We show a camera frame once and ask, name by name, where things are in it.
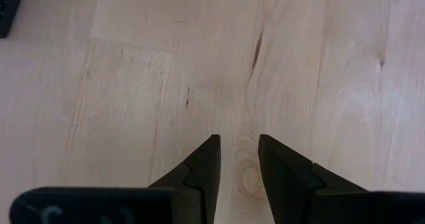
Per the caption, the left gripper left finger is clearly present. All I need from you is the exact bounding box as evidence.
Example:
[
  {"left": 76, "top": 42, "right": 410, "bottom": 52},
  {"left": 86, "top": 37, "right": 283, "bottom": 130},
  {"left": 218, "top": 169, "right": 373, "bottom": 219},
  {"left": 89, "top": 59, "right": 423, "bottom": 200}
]
[{"left": 147, "top": 134, "right": 222, "bottom": 224}]

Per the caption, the black mesh desk organizer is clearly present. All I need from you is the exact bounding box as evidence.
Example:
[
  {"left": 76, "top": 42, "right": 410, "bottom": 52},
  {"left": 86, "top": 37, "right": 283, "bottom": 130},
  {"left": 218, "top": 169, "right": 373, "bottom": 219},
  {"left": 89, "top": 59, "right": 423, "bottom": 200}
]
[{"left": 0, "top": 0, "right": 27, "bottom": 39}]

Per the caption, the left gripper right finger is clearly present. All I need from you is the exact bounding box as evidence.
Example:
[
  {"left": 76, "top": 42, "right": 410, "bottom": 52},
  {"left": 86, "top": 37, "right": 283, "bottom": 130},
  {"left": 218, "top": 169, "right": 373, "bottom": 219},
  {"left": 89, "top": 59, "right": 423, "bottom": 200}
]
[{"left": 258, "top": 134, "right": 368, "bottom": 224}]

